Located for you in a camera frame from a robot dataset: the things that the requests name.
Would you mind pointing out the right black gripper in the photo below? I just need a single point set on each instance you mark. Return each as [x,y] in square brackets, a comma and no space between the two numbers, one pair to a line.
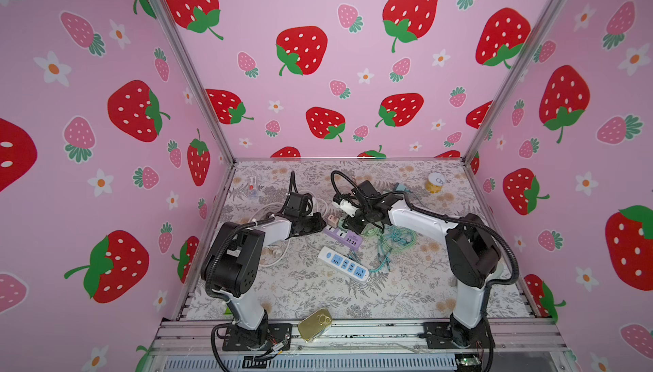
[350,225]

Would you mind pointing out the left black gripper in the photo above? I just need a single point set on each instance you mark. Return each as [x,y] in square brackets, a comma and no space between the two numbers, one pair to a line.
[318,225]

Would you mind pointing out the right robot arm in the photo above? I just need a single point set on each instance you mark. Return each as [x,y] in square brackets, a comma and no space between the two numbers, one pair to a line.
[479,257]

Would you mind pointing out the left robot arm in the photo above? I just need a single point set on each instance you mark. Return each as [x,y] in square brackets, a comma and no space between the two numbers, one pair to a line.
[231,266]

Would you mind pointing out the blue charger plug far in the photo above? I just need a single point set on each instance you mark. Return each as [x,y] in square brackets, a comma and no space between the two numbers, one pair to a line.
[401,188]

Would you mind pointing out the purple power strip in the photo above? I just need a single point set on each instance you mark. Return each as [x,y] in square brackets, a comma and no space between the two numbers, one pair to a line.
[347,238]

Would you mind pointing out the clear plastic small box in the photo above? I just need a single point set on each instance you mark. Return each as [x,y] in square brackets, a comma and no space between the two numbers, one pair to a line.
[252,185]

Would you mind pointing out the white blue power strip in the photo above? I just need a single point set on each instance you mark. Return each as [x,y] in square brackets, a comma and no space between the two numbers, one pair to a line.
[343,264]

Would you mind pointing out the yellow tin can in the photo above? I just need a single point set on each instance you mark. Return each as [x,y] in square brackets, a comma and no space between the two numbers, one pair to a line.
[435,182]

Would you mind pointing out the gold sardine tin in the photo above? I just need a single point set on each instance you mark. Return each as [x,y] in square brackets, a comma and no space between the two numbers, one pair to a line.
[315,325]

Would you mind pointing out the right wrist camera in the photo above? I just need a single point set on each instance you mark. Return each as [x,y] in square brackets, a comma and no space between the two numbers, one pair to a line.
[345,205]

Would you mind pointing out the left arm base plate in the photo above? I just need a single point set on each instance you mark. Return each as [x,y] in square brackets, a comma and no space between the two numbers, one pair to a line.
[266,337]

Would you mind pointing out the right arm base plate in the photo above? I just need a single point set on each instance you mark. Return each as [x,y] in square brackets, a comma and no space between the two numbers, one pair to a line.
[445,335]

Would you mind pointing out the aluminium front rail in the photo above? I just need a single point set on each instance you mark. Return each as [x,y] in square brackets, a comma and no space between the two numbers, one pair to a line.
[370,345]

